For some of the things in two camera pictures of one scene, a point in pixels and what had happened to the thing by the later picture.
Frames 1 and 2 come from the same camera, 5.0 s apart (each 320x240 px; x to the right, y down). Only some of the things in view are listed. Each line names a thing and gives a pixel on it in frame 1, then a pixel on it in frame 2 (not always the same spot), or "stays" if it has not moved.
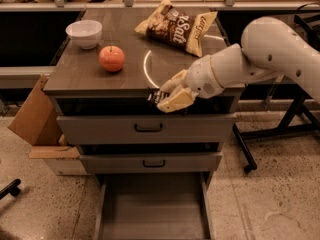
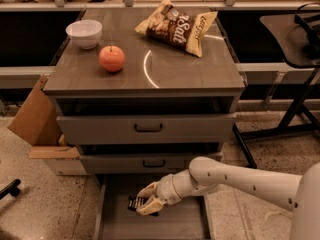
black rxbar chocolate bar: [154, 95] to [135, 201]
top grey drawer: [135, 120] stays
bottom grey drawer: [155, 206] stays
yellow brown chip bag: [172, 25] stays
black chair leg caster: [12, 188] stays
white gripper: [201, 78] to [165, 188]
